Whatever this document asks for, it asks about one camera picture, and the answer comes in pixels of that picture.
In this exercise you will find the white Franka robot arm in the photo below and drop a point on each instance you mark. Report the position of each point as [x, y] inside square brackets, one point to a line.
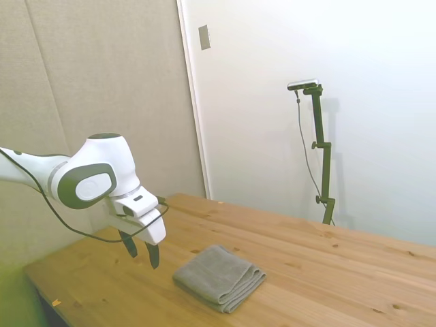
[98, 160]

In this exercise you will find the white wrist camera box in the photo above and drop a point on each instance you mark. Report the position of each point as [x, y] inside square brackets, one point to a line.
[136, 203]

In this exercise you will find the dark green camera stand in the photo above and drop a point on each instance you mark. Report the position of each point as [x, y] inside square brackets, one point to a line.
[323, 153]

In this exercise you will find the white door frame trim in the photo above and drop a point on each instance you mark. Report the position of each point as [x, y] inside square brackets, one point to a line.
[193, 102]

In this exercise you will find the grey wall switch plate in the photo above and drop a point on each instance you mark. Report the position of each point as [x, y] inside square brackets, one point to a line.
[204, 37]

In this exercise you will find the grey towel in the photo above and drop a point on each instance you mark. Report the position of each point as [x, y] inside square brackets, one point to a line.
[219, 277]

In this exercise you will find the silver exterior camera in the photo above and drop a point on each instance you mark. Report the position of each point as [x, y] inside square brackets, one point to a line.
[303, 83]

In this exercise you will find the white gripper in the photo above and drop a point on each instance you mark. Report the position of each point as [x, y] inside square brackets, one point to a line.
[150, 231]

